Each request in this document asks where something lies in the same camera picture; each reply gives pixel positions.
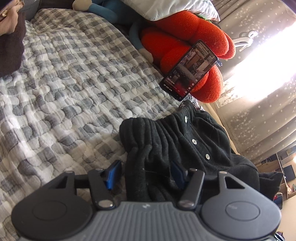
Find dark brown folded garment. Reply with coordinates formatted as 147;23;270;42
0;11;26;78

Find wooden shelf desk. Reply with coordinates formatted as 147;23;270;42
254;148;296;201

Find white office chair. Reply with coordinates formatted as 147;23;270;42
232;30;258;52

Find black smartphone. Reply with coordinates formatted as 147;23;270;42
159;40;219;102

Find black buttoned pants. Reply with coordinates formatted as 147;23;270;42
119;101;284;205

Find red flower-shaped cushion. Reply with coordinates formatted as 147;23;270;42
141;10;236;103

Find grey flower-print curtain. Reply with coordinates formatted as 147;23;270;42
208;0;296;163

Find white printed pillow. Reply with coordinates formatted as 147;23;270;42
121;0;220;22

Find beige ribbed folded garment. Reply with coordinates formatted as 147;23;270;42
0;0;25;35

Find grey checked quilt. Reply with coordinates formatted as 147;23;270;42
0;10;204;241

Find blue plush toy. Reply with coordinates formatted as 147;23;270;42
72;0;154;63

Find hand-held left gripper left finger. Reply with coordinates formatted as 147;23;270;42
45;160;122;209

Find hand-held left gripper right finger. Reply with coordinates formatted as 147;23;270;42
171;161;250;209

